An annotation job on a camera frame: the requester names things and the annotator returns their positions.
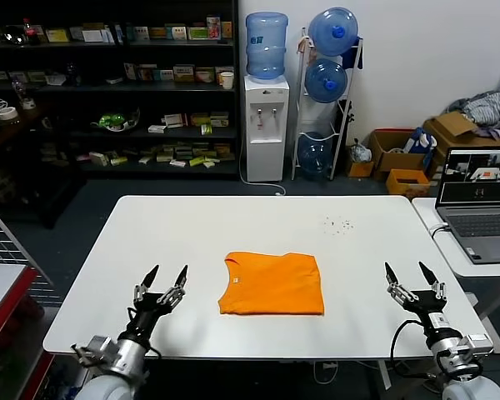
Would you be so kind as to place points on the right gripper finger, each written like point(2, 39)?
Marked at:
point(437, 289)
point(398, 289)

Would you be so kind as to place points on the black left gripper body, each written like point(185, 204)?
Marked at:
point(146, 312)

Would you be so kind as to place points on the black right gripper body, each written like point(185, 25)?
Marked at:
point(429, 310)

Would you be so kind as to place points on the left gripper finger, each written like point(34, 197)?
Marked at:
point(148, 283)
point(177, 291)

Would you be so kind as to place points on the orange t-shirt white print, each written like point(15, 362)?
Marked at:
point(275, 287)

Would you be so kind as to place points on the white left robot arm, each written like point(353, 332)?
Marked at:
point(129, 358)

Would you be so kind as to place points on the grey clothes pile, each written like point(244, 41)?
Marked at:
point(486, 109)

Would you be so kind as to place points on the small white side table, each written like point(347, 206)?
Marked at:
point(446, 259)

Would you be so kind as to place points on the grey open laptop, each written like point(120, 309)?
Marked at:
point(480, 226)

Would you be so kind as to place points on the scattered dark crumbs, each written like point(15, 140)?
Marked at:
point(346, 225)

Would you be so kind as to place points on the yellow cardboard crate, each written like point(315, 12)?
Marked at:
point(407, 186)

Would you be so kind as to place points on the flat red white box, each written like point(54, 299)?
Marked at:
point(178, 163)

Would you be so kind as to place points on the small green box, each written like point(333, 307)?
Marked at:
point(118, 161)
point(207, 130)

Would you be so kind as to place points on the small orange cardboard box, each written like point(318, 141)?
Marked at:
point(360, 169)

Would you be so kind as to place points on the flat green box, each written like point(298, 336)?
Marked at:
point(197, 161)

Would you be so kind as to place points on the white plastic bag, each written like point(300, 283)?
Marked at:
point(359, 153)

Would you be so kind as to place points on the red framed white cart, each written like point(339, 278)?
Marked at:
point(1, 292)

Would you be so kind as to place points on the blue white bag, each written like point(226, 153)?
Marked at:
point(419, 140)

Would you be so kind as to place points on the blue water jug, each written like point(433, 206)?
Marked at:
point(267, 46)
point(326, 82)
point(334, 30)
point(315, 153)

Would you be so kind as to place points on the large open cardboard box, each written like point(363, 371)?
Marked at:
point(455, 126)

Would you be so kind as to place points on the green fruit bowl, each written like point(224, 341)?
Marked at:
point(115, 121)

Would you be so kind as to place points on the red white medicine box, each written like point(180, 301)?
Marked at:
point(176, 121)

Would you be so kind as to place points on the yellow green medicine box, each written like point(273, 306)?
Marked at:
point(201, 118)
point(57, 35)

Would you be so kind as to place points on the black folded stand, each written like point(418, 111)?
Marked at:
point(346, 121)

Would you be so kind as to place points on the green white medicine box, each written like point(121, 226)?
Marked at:
point(220, 119)
point(141, 34)

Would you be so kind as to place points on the white water dispenser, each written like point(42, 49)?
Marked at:
point(267, 138)

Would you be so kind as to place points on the dark wooden desk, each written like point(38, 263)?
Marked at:
point(21, 134)

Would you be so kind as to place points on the white metal jug rack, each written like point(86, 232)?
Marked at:
point(297, 121)

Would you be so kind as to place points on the black shelving unit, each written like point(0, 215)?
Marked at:
point(109, 89)

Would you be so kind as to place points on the white blue medicine box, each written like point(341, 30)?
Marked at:
point(166, 76)

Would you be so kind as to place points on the white orange medicine box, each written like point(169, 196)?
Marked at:
point(146, 73)
point(176, 33)

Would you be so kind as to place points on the yellow white medicine box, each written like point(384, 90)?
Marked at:
point(184, 73)

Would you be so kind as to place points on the upright white medicine box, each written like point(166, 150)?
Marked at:
point(129, 71)

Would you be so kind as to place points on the red yellow medicine box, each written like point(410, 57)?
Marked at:
point(205, 75)

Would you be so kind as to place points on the white paper cup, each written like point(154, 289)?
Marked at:
point(228, 81)

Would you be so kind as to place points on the white tape roll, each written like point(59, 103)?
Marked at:
point(7, 114)

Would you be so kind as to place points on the dark blue bottle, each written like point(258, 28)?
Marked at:
point(72, 75)

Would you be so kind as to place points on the clear bottle pink label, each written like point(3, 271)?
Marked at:
point(24, 94)

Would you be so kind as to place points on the dark blue cloth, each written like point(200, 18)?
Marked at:
point(353, 55)

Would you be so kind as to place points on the wide white box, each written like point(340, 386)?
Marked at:
point(95, 36)

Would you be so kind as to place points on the pale hanging cloth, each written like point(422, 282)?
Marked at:
point(305, 46)

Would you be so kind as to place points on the tall pink box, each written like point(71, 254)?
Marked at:
point(213, 28)

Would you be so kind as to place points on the cola bottle red label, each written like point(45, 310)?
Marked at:
point(32, 34)

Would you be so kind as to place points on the clear glass bowl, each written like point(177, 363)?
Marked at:
point(14, 35)

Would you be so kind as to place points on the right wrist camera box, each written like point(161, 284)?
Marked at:
point(479, 342)

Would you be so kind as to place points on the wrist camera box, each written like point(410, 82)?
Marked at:
point(479, 342)
point(98, 348)

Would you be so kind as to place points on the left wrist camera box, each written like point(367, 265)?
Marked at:
point(98, 348)

